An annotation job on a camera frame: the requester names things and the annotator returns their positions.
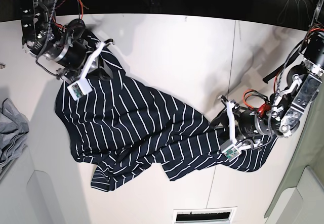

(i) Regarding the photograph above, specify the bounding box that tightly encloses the grey cloth pile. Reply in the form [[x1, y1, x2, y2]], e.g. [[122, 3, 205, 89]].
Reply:
[[1, 98, 29, 171]]

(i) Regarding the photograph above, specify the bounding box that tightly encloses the white floor vent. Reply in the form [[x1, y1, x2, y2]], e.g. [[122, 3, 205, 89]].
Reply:
[[172, 207, 237, 224]]

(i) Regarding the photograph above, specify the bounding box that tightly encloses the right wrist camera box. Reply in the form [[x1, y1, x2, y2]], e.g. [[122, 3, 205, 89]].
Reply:
[[67, 78, 92, 101]]

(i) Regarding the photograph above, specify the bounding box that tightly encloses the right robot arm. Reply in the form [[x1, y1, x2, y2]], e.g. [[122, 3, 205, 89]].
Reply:
[[20, 0, 99, 84]]

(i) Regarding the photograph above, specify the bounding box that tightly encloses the navy white striped t-shirt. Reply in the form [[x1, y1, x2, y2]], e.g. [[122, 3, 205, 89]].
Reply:
[[55, 49, 276, 192]]

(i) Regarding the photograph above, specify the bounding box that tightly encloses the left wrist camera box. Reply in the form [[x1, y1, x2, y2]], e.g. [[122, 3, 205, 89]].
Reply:
[[220, 140, 241, 162]]

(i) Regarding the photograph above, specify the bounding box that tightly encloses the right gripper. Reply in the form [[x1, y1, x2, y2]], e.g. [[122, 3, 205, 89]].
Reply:
[[42, 19, 113, 82]]

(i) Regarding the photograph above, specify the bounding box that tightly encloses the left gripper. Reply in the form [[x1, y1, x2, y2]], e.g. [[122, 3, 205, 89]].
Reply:
[[211, 96, 273, 152]]

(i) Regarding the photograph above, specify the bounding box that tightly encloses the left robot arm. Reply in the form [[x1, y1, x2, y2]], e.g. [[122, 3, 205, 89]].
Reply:
[[211, 0, 323, 160]]

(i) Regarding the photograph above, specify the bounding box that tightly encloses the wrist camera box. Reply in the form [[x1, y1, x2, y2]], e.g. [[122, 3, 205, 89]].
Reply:
[[220, 140, 241, 162], [67, 78, 92, 101]]

